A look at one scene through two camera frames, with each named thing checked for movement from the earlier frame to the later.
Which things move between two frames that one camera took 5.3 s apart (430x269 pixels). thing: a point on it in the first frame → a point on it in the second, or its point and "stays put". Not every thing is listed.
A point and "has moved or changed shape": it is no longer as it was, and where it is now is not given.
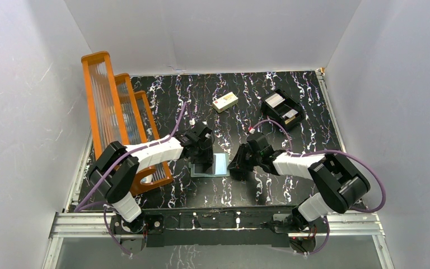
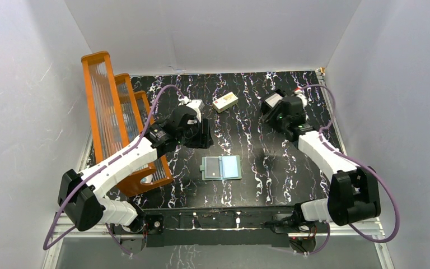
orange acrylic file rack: x=120 y=115 stays put
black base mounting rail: x=213 y=227 stays put
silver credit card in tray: x=275 y=100 stays put
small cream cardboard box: x=225 y=102 stays put
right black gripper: x=237 y=163 → x=281 y=107
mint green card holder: x=220 y=167 has moved or changed shape
